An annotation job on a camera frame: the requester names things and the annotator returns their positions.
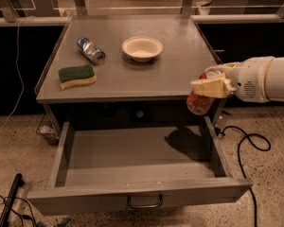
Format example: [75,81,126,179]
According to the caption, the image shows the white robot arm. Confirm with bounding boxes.
[190,56,284,103]

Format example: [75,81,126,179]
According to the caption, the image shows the silver blue soda can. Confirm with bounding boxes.
[77,37,106,65]

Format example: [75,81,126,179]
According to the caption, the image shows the red coke can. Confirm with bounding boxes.
[186,73,216,116]

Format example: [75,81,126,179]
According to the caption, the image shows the green yellow sponge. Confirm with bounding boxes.
[58,64,97,90]

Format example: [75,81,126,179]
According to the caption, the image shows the white paper bowl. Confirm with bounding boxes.
[122,36,163,62]

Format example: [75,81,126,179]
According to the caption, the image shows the white hanging cable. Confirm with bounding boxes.
[0,16,31,159]

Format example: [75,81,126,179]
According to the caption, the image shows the grey metal cabinet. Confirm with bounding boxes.
[33,14,238,137]

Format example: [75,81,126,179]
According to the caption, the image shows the thin black wires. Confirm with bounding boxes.
[0,188,37,227]

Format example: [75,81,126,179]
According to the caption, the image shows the black floor cable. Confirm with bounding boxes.
[217,125,272,227]

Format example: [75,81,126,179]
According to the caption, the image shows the metal drawer handle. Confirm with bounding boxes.
[127,195,164,210]

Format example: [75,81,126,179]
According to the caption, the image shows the black bar on floor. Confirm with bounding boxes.
[0,173,23,227]

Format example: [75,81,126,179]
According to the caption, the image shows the open grey top drawer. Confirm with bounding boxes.
[27,117,253,216]

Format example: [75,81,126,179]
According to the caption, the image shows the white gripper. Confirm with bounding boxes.
[190,57,274,103]

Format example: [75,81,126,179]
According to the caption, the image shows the wire mesh basket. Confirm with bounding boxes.
[36,114,59,146]

